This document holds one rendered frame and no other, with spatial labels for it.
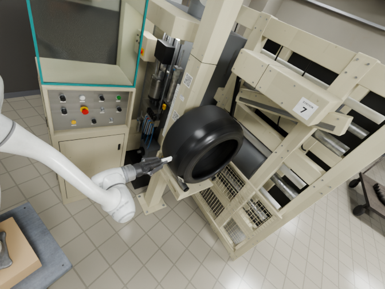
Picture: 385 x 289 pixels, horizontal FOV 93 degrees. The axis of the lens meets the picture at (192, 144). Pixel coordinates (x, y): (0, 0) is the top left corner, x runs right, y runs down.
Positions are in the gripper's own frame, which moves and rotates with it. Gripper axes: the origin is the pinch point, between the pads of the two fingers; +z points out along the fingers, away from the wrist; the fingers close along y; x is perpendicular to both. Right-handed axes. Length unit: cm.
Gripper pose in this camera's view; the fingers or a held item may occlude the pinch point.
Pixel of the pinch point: (166, 160)
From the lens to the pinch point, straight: 112.3
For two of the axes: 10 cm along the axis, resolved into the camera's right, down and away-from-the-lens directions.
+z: 8.1, -2.6, 5.2
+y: -5.4, -6.7, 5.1
